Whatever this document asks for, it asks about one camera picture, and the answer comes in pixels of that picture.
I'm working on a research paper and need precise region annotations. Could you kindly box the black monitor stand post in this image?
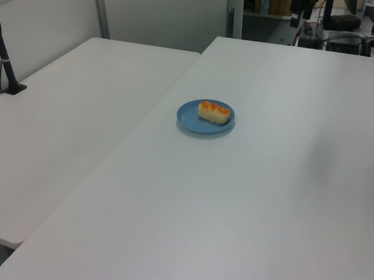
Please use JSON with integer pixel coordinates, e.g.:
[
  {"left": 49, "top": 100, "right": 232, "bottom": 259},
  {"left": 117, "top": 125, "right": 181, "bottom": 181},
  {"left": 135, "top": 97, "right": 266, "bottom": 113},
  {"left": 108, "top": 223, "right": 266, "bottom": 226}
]
[{"left": 321, "top": 0, "right": 335, "bottom": 30}]

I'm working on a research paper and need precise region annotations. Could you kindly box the white folding side table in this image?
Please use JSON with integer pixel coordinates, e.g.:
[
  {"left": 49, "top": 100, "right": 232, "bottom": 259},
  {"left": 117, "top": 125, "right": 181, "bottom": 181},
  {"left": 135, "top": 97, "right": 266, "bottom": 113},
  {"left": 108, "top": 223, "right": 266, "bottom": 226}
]
[{"left": 0, "top": 32, "right": 202, "bottom": 260}]

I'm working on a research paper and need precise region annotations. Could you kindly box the orange glazed bread loaf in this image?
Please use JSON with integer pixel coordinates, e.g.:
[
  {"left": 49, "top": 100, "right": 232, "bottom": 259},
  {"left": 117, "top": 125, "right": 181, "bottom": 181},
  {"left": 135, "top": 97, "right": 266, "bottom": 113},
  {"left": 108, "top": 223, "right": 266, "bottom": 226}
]
[{"left": 197, "top": 99, "right": 233, "bottom": 125}]

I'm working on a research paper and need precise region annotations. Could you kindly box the blue round plate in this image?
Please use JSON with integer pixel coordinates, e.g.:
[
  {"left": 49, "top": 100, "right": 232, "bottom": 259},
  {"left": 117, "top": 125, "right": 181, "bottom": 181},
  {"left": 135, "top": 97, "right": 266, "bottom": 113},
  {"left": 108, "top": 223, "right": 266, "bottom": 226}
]
[{"left": 175, "top": 97, "right": 238, "bottom": 139}]

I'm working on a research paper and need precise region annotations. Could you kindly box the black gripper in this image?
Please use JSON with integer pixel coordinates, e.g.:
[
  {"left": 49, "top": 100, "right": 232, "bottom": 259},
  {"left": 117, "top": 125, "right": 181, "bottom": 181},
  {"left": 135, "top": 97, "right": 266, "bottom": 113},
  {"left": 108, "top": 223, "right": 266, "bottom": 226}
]
[{"left": 288, "top": 0, "right": 320, "bottom": 30}]

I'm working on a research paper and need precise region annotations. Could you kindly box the small black device box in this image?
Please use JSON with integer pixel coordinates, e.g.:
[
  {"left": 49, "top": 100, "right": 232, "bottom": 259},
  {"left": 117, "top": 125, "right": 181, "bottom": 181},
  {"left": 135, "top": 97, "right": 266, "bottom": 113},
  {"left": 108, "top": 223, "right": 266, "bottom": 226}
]
[{"left": 297, "top": 34, "right": 323, "bottom": 49}]

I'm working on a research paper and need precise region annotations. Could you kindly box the grey metal partition post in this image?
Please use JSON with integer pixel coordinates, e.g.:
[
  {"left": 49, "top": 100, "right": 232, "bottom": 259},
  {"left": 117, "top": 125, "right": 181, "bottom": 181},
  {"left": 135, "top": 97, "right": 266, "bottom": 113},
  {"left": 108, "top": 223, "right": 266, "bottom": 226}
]
[{"left": 89, "top": 0, "right": 113, "bottom": 39}]

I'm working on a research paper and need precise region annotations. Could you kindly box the black camera stand pole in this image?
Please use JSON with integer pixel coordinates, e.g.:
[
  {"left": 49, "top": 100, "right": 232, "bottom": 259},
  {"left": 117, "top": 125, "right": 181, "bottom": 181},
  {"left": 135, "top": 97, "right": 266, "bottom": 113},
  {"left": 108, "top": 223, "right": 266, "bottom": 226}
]
[{"left": 0, "top": 2, "right": 34, "bottom": 96}]

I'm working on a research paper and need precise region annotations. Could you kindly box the grey metal frame leg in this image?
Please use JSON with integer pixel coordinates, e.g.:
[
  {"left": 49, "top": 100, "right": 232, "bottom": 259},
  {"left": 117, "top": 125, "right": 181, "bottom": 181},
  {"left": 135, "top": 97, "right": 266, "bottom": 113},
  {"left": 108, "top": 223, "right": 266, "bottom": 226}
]
[{"left": 226, "top": 0, "right": 245, "bottom": 40}]

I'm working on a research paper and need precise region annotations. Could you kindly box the black electronics box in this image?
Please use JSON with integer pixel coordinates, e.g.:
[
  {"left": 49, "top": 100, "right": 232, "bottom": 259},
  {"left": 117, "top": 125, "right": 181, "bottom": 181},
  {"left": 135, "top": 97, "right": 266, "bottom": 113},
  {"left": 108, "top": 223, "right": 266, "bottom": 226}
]
[{"left": 325, "top": 30, "right": 363, "bottom": 55}]

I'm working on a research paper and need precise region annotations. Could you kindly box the dark brown rounded lump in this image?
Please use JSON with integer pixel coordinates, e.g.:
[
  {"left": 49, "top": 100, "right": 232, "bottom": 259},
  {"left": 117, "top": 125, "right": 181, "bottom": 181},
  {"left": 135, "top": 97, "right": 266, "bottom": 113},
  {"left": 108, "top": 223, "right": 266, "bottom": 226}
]
[{"left": 329, "top": 13, "right": 363, "bottom": 31}]

